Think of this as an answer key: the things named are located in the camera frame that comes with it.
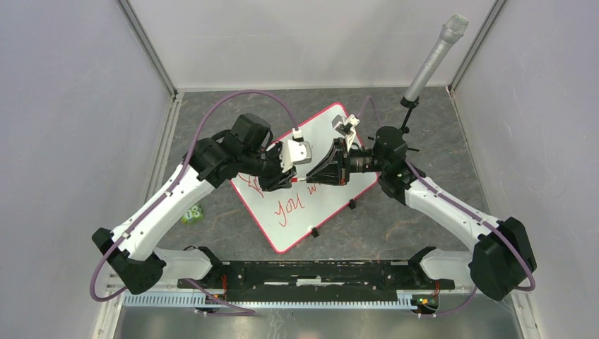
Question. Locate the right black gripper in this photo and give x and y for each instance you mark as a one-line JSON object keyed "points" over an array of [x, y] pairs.
{"points": [[334, 168]]}

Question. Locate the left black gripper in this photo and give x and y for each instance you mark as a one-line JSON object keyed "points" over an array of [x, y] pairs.
{"points": [[278, 180]]}

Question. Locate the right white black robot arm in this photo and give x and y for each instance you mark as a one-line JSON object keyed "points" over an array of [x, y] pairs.
{"points": [[499, 259]]}

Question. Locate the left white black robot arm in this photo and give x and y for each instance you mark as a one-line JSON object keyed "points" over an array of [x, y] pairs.
{"points": [[131, 249]]}

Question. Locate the black microphone tripod stand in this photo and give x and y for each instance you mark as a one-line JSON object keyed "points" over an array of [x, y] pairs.
{"points": [[410, 105]]}

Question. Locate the small green eraser toy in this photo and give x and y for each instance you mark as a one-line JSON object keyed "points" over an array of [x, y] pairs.
{"points": [[192, 215]]}

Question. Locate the silver microphone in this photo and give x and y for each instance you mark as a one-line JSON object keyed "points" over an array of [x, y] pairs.
{"points": [[451, 32]]}

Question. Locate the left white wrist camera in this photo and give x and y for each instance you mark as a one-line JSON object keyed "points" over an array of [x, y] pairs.
{"points": [[295, 153]]}

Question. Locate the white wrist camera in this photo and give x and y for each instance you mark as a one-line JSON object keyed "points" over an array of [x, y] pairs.
{"points": [[346, 126], [295, 153]]}

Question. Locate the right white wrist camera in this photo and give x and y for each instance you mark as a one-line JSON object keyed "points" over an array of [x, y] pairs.
{"points": [[346, 126]]}

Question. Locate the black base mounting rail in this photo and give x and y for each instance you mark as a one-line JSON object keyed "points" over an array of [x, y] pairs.
{"points": [[320, 281]]}

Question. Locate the white slotted cable duct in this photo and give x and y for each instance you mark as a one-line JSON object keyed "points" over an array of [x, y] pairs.
{"points": [[199, 300]]}

